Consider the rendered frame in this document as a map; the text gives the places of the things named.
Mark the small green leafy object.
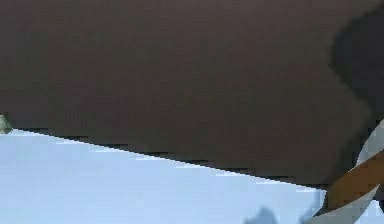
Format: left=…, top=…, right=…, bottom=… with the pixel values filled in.
left=0, top=114, right=14, bottom=135

